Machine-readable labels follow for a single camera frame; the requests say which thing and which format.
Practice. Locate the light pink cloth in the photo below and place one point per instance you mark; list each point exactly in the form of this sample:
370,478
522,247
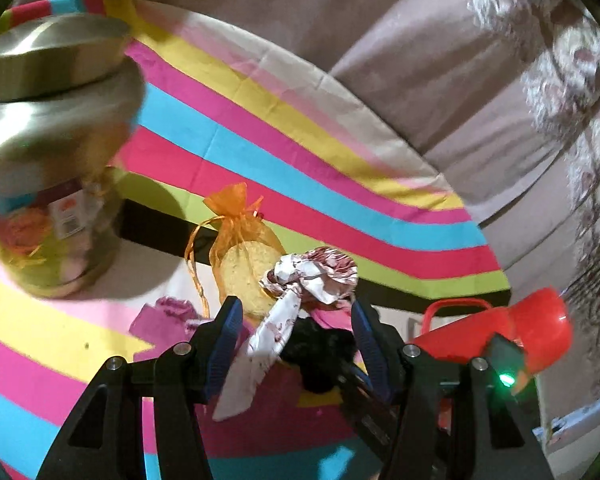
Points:
330,317

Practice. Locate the white red print scrunchie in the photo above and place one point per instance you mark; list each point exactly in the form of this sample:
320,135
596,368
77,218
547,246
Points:
325,270

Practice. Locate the round yellow soap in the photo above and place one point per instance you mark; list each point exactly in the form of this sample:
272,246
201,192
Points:
245,275

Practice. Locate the purple cloth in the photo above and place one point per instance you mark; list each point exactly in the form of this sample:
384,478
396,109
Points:
160,320

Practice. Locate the white box with purple rim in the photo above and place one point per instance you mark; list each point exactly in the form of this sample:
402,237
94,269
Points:
580,412

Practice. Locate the black scrunchie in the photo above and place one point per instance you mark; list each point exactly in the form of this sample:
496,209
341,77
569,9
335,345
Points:
315,355

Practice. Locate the orange organza pouch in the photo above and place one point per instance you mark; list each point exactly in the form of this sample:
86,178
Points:
240,230

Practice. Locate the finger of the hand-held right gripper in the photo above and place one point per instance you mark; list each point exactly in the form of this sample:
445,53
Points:
372,425

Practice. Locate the striped colourful tablecloth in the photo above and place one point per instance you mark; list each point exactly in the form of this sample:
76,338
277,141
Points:
280,160

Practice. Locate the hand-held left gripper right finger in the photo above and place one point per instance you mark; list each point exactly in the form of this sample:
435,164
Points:
375,355

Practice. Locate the red thermos flask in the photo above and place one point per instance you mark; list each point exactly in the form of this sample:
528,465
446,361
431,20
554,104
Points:
535,320

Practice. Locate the glass jar with metal lid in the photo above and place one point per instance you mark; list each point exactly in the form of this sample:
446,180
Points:
40,135

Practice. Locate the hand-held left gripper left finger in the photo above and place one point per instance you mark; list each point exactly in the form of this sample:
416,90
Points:
222,350

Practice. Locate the beige lace curtain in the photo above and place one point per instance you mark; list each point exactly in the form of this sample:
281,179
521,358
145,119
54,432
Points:
430,60

